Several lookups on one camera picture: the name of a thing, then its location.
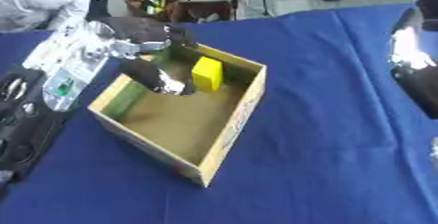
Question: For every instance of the tan cardboard box green inside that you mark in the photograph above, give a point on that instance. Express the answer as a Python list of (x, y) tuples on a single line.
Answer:
[(182, 120)]

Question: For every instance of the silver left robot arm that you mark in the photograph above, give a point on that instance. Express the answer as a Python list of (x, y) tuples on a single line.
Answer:
[(71, 68)]

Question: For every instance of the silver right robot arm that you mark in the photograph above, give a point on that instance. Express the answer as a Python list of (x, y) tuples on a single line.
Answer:
[(413, 48)]

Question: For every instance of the dark brown box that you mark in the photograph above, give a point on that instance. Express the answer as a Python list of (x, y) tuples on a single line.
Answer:
[(202, 11)]

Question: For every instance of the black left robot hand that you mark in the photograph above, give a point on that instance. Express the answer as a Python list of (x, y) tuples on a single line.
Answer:
[(142, 30)]

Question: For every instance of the brown basket bag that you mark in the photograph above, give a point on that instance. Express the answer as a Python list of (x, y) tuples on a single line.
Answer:
[(149, 3)]

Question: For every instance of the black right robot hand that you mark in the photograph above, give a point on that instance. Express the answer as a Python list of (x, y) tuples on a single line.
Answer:
[(429, 9)]

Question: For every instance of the yellow rectangular block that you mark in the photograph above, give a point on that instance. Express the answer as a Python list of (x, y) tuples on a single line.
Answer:
[(207, 73)]

